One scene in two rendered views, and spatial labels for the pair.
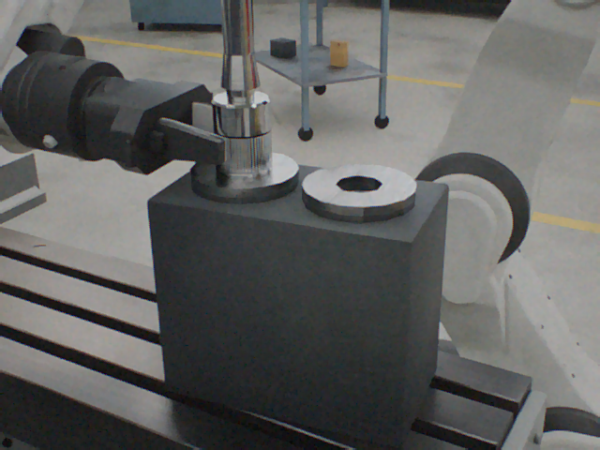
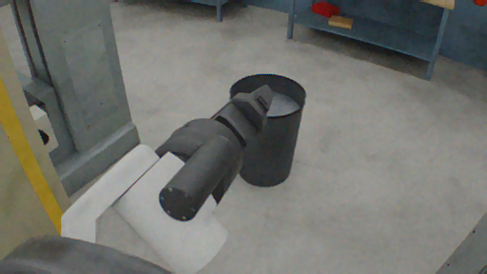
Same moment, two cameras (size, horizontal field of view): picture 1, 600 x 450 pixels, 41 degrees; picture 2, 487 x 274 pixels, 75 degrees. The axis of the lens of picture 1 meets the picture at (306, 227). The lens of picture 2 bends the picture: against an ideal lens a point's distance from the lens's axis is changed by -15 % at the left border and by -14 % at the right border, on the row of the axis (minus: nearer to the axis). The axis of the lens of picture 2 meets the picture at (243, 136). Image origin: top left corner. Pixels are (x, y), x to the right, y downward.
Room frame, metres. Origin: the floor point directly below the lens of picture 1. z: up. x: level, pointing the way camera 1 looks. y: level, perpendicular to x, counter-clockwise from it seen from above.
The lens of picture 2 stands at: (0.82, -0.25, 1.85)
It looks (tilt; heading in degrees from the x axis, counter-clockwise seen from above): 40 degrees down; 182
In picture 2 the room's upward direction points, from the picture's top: straight up
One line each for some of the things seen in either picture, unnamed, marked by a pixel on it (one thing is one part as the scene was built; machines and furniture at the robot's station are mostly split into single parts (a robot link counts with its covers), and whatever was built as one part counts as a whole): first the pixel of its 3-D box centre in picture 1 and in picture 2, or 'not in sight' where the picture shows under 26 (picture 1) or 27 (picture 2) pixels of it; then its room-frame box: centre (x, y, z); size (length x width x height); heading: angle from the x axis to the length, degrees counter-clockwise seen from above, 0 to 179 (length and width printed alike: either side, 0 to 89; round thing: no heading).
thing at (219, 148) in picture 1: (187, 145); not in sight; (0.61, 0.09, 1.17); 0.06 x 0.02 x 0.03; 65
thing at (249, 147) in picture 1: (243, 139); not in sight; (0.63, 0.05, 1.17); 0.05 x 0.05 x 0.05
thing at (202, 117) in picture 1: (226, 124); not in sight; (0.67, 0.07, 1.17); 0.06 x 0.02 x 0.03; 65
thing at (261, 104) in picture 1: (241, 103); not in sight; (0.63, 0.05, 1.20); 0.05 x 0.05 x 0.01
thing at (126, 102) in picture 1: (117, 118); not in sight; (0.68, 0.16, 1.17); 0.13 x 0.12 x 0.10; 155
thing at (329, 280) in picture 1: (302, 284); not in sight; (0.61, 0.00, 1.04); 0.22 x 0.12 x 0.20; 68
